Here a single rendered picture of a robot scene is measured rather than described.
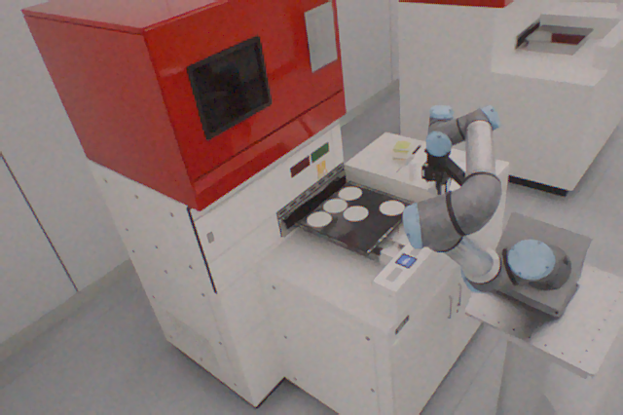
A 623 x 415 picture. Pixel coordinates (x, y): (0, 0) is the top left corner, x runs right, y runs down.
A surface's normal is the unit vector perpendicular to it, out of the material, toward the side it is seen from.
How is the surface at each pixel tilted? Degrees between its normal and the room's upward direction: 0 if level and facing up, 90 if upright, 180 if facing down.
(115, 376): 0
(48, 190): 90
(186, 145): 90
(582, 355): 0
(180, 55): 90
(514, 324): 0
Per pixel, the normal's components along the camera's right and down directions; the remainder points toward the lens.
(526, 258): -0.47, -0.25
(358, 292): -0.12, -0.81
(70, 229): 0.76, 0.30
